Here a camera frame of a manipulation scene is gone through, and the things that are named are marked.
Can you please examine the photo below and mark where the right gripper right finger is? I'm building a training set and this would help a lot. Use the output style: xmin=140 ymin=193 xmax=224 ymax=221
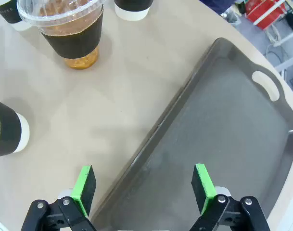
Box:
xmin=189 ymin=163 xmax=269 ymax=231

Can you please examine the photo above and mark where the red bag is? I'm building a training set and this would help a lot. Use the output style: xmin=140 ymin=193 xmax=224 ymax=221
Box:
xmin=246 ymin=0 xmax=288 ymax=31

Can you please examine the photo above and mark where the iced coffee clear plastic cup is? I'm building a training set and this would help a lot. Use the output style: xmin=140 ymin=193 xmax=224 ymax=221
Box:
xmin=16 ymin=0 xmax=105 ymax=71

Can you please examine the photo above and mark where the white paper cup black sleeve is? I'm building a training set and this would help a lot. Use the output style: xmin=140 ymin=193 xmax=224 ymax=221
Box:
xmin=0 ymin=0 xmax=33 ymax=32
xmin=0 ymin=97 xmax=30 ymax=159
xmin=114 ymin=0 xmax=154 ymax=22

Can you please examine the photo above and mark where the dark brown serving tray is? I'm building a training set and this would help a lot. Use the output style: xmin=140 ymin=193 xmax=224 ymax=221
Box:
xmin=90 ymin=37 xmax=293 ymax=231

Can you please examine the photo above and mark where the person in navy jacket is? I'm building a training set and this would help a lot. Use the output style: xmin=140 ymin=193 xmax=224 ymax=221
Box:
xmin=199 ymin=0 xmax=234 ymax=15

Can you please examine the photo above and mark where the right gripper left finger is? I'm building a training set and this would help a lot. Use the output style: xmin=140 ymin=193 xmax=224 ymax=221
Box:
xmin=21 ymin=165 xmax=98 ymax=231

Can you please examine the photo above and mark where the white coiled cable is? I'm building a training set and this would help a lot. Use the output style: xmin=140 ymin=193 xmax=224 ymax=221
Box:
xmin=265 ymin=23 xmax=284 ymax=48

